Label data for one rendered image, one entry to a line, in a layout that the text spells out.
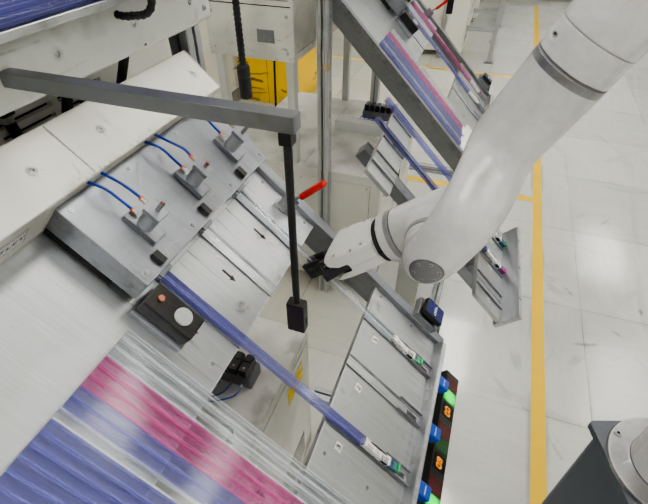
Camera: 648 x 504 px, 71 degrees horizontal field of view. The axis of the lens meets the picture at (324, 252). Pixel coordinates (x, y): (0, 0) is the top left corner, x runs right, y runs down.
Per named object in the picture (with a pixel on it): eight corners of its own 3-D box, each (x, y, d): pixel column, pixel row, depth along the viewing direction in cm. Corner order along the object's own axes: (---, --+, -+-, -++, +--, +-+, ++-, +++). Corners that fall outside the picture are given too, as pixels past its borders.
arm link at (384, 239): (395, 196, 73) (380, 203, 75) (381, 227, 67) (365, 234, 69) (421, 234, 76) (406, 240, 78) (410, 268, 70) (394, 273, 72)
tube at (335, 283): (418, 360, 91) (422, 359, 90) (416, 366, 90) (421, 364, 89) (229, 183, 79) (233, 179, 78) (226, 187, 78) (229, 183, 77)
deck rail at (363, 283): (422, 346, 102) (444, 338, 98) (420, 353, 101) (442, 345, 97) (177, 111, 85) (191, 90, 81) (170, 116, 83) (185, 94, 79)
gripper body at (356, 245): (386, 201, 75) (335, 224, 82) (370, 238, 68) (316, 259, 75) (409, 235, 78) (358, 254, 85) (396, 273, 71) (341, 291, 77)
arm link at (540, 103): (626, 139, 41) (438, 302, 63) (602, 69, 52) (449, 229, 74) (544, 90, 40) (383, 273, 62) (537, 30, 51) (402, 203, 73)
